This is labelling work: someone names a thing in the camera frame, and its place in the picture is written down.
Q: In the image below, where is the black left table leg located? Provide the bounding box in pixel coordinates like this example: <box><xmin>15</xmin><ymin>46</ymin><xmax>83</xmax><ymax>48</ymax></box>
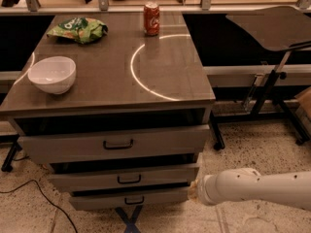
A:
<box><xmin>0</xmin><ymin>135</ymin><xmax>21</xmax><ymax>172</ymax></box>

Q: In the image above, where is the black floor cable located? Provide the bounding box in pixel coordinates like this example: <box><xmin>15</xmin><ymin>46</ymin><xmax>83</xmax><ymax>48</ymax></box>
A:
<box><xmin>0</xmin><ymin>179</ymin><xmax>79</xmax><ymax>233</ymax></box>

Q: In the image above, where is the grey bottom drawer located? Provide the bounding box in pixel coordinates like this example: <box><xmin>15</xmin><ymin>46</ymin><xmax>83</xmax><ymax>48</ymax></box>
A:
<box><xmin>69</xmin><ymin>186</ymin><xmax>188</xmax><ymax>211</ymax></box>

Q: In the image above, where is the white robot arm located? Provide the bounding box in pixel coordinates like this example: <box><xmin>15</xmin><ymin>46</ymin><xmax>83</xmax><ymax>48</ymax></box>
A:
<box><xmin>188</xmin><ymin>168</ymin><xmax>311</xmax><ymax>211</ymax></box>

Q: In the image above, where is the red soda can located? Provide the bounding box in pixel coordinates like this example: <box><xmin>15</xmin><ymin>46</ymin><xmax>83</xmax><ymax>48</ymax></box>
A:
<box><xmin>144</xmin><ymin>2</ymin><xmax>159</xmax><ymax>36</ymax></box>

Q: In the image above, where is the green chip bag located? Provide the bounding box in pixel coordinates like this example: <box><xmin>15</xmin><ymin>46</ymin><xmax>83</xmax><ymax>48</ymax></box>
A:
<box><xmin>47</xmin><ymin>17</ymin><xmax>108</xmax><ymax>44</ymax></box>

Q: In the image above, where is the cardboard box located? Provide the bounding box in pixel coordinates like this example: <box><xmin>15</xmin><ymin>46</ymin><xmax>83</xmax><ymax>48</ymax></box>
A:
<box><xmin>294</xmin><ymin>86</ymin><xmax>311</xmax><ymax>138</ymax></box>

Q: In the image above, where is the black table leg with caster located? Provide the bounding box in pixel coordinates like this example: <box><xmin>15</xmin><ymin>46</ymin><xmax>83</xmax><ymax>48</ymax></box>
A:
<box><xmin>210</xmin><ymin>113</ymin><xmax>225</xmax><ymax>150</ymax></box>

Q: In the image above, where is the grey drawer cabinet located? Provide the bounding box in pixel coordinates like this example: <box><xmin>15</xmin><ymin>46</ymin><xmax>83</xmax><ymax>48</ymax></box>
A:
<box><xmin>1</xmin><ymin>13</ymin><xmax>215</xmax><ymax>198</ymax></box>

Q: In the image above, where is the white bowl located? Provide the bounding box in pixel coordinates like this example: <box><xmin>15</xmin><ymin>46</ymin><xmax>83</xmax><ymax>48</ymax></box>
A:
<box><xmin>27</xmin><ymin>56</ymin><xmax>76</xmax><ymax>94</ymax></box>

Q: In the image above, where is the blue tape cross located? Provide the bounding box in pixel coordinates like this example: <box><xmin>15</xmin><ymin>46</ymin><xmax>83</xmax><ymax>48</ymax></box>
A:
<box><xmin>115</xmin><ymin>206</ymin><xmax>143</xmax><ymax>233</ymax></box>

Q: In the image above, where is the grey top drawer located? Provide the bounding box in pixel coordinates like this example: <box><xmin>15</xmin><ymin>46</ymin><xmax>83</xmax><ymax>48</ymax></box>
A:
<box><xmin>18</xmin><ymin>124</ymin><xmax>209</xmax><ymax>164</ymax></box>

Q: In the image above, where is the black side table on stand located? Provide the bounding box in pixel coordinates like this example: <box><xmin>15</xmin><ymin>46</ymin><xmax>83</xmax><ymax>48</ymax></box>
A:
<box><xmin>225</xmin><ymin>5</ymin><xmax>311</xmax><ymax>147</ymax></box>

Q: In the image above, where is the grey drawer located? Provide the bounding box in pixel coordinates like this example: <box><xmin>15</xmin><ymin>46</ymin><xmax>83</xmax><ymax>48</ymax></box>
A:
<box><xmin>48</xmin><ymin>163</ymin><xmax>199</xmax><ymax>192</ymax></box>
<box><xmin>69</xmin><ymin>186</ymin><xmax>188</xmax><ymax>211</ymax></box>
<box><xmin>18</xmin><ymin>124</ymin><xmax>209</xmax><ymax>164</ymax></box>

